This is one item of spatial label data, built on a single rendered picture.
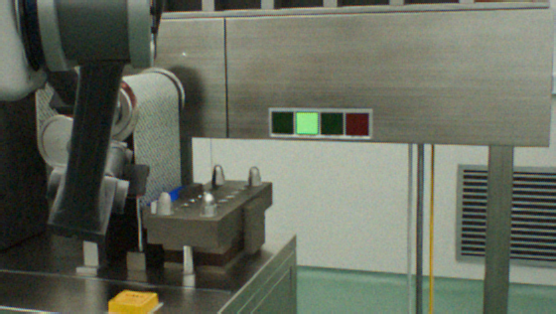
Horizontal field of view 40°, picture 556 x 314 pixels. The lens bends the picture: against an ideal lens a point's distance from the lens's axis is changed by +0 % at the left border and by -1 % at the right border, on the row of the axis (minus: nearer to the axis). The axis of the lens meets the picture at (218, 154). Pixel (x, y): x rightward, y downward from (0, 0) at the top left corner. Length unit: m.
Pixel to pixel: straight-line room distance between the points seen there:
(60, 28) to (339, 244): 3.87
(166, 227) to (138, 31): 1.09
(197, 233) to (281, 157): 2.77
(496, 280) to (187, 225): 0.84
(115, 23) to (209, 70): 1.36
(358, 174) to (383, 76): 2.48
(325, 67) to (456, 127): 0.33
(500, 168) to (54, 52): 1.53
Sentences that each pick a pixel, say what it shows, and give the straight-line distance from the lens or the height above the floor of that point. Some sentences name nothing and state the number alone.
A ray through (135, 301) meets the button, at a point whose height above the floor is 0.92.
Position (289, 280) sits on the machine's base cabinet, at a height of 0.79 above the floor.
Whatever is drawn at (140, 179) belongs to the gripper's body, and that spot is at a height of 1.11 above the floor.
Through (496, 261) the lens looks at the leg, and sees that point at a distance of 2.05.
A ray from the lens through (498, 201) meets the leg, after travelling 2.01.
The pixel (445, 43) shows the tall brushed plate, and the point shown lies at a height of 1.37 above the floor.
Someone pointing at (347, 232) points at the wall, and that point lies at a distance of 4.35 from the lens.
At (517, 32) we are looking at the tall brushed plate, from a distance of 1.80.
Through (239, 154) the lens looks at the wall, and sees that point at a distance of 4.42.
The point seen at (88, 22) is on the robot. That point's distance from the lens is 0.58.
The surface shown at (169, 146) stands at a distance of 1.82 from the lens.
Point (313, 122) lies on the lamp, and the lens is 1.85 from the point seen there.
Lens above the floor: 1.42
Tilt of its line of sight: 10 degrees down
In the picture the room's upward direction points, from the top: 2 degrees counter-clockwise
